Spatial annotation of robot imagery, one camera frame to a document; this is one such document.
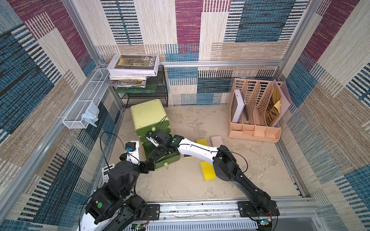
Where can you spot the pink desk file organizer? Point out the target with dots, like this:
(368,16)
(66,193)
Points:
(252,125)

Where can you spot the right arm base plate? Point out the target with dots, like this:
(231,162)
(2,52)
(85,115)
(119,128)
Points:
(249,209)

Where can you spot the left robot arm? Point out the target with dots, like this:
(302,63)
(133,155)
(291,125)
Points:
(103,205)

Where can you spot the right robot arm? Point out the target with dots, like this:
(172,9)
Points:
(226,168)

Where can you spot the white wire basket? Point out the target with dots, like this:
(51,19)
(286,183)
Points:
(93,92)

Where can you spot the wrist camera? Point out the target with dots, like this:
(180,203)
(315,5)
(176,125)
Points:
(151,137)
(132,152)

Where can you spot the crumpled white cloth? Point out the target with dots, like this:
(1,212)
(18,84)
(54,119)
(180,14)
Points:
(91,114)

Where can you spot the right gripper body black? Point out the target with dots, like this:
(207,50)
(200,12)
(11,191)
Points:
(157,148)

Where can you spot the yellow brown magazine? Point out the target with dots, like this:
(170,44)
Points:
(273,108)

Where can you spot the green top drawer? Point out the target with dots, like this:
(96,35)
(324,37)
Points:
(143,128)

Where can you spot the white book in organizer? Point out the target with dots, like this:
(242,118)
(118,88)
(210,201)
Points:
(237,106)

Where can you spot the pink sponge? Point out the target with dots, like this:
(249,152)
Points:
(216,141)

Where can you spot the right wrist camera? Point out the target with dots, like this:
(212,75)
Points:
(151,137)

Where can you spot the green tray on shelf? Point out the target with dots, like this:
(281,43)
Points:
(150,88)

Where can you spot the large white book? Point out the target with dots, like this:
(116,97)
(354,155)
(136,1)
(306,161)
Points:
(134,65)

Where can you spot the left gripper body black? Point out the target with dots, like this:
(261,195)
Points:
(135,171)

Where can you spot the green three-drawer cabinet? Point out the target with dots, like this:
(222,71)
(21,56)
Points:
(149,111)

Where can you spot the aluminium front rail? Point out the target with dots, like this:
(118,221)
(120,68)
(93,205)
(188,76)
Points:
(296,214)

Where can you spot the black wire shelf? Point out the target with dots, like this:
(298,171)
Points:
(131,99)

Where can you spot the yellow sponge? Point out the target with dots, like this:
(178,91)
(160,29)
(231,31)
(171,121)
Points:
(202,141)
(207,171)

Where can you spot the green bottom drawer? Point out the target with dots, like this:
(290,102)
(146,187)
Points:
(161,158)

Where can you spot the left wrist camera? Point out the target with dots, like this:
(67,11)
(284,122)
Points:
(132,152)

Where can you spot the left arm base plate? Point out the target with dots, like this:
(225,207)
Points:
(152,212)

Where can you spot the pink folder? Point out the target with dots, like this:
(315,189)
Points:
(285,100)

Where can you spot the stack of magazines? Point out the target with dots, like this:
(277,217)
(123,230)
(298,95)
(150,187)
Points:
(126,81)

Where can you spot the white calculator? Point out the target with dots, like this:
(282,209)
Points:
(105,170)

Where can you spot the green drawer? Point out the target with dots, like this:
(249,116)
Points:
(143,138)
(161,158)
(143,128)

